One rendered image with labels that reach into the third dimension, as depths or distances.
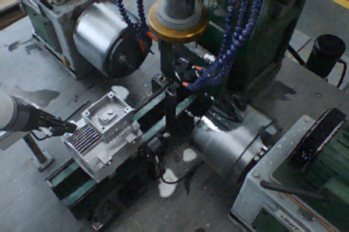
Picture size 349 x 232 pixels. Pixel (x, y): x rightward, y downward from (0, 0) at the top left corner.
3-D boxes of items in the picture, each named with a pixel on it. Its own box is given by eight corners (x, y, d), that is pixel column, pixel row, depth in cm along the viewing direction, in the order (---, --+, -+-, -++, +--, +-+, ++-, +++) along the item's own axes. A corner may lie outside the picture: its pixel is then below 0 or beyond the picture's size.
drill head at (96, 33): (104, 19, 163) (95, -29, 142) (160, 62, 150) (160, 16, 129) (59, 47, 154) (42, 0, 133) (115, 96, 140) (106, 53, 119)
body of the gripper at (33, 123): (35, 114, 88) (59, 120, 97) (16, 94, 92) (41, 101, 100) (18, 137, 89) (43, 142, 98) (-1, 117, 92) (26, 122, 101)
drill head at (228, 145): (214, 104, 139) (223, 61, 118) (304, 174, 124) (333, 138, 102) (169, 144, 129) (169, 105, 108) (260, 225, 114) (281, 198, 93)
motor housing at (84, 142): (111, 120, 134) (103, 89, 118) (146, 152, 127) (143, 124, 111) (68, 154, 126) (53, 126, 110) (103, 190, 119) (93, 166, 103)
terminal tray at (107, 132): (113, 103, 119) (111, 89, 113) (135, 121, 115) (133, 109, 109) (85, 124, 114) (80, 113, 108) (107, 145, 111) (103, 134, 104)
